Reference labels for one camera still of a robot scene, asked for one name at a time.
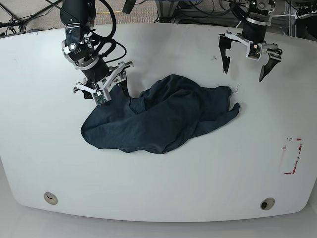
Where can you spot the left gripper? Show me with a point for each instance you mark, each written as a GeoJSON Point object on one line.
{"type": "Point", "coordinates": [273, 51]}

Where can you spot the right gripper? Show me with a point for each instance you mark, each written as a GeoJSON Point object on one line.
{"type": "Point", "coordinates": [98, 75]}

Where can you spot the dark blue T-shirt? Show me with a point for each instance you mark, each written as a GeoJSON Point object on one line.
{"type": "Point", "coordinates": [161, 119]}

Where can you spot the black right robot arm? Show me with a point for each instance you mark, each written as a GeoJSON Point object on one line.
{"type": "Point", "coordinates": [78, 17]}

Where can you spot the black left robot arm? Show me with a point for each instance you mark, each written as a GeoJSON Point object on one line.
{"type": "Point", "coordinates": [256, 19]}

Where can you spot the white power strip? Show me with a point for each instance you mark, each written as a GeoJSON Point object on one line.
{"type": "Point", "coordinates": [306, 11]}

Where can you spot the black microphone object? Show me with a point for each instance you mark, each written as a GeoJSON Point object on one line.
{"type": "Point", "coordinates": [128, 6]}

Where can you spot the red tape rectangle marking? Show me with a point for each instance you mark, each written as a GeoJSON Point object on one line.
{"type": "Point", "coordinates": [290, 155]}

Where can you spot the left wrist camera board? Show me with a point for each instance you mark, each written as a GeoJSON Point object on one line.
{"type": "Point", "coordinates": [255, 52]}

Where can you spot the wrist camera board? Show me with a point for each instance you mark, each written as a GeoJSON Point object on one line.
{"type": "Point", "coordinates": [101, 97]}
{"type": "Point", "coordinates": [255, 52]}

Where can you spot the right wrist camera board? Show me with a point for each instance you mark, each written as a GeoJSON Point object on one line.
{"type": "Point", "coordinates": [101, 97]}

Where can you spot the left table cable grommet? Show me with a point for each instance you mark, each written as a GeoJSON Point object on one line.
{"type": "Point", "coordinates": [50, 198]}

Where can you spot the table cable grommet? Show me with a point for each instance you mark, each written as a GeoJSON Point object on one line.
{"type": "Point", "coordinates": [50, 198]}
{"type": "Point", "coordinates": [267, 204]}

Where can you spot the right table cable grommet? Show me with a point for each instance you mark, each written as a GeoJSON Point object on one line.
{"type": "Point", "coordinates": [267, 204]}

